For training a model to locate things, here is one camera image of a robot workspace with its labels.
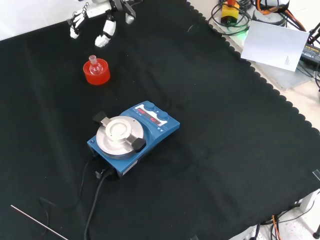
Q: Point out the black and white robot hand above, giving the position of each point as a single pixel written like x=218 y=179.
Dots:
x=109 y=27

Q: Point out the clear round-bottom flask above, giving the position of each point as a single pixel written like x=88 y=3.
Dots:
x=95 y=70

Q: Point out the blue base heater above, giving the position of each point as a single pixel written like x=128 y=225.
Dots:
x=161 y=130

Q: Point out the yellow stop button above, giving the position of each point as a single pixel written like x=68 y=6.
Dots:
x=228 y=12

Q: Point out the pale board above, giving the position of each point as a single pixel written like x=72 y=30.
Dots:
x=272 y=45

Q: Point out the black bench cloth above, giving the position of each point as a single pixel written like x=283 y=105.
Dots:
x=225 y=150

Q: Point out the black power adapter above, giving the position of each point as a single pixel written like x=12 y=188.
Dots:
x=312 y=53

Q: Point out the thin glass rod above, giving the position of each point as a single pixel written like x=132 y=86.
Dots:
x=37 y=221

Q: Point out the clear cloth clip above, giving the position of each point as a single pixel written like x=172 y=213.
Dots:
x=194 y=237

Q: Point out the white bench leg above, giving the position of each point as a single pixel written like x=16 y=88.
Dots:
x=309 y=202

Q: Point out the grey base plate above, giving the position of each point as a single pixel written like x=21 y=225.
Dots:
x=287 y=78

